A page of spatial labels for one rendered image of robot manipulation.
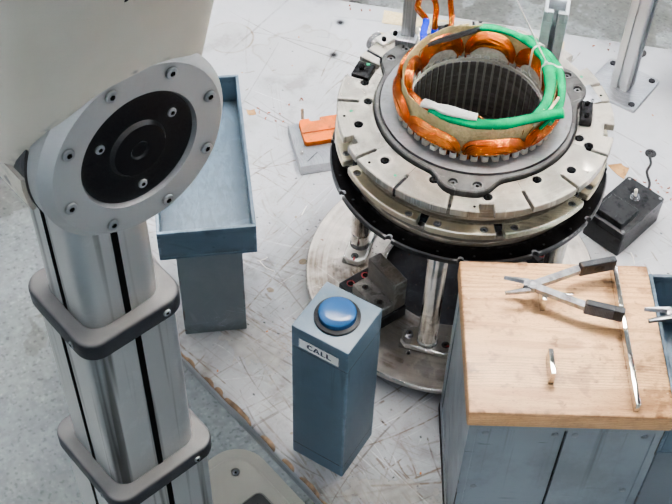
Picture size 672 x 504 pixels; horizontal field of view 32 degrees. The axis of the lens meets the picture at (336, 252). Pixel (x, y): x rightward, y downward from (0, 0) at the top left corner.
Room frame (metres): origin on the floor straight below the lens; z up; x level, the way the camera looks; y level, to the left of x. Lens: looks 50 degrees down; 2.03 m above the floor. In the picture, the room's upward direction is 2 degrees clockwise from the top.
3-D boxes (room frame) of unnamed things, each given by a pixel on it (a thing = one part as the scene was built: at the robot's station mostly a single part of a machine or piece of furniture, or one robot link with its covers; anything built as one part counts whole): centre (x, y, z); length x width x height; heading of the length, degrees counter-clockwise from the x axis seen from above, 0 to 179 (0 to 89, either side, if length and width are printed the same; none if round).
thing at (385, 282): (0.94, -0.06, 0.85); 0.06 x 0.04 x 0.05; 38
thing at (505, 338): (0.71, -0.23, 1.05); 0.20 x 0.19 x 0.02; 90
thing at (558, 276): (0.77, -0.23, 1.09); 0.06 x 0.01 x 0.01; 115
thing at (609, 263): (0.79, -0.27, 1.09); 0.04 x 0.01 x 0.02; 105
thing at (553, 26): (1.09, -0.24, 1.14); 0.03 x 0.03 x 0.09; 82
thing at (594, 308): (0.73, -0.27, 1.09); 0.04 x 0.01 x 0.02; 75
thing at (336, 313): (0.75, 0.00, 1.04); 0.04 x 0.04 x 0.01
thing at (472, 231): (0.86, -0.14, 1.06); 0.08 x 0.02 x 0.01; 82
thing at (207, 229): (0.96, 0.16, 0.92); 0.25 x 0.11 x 0.28; 9
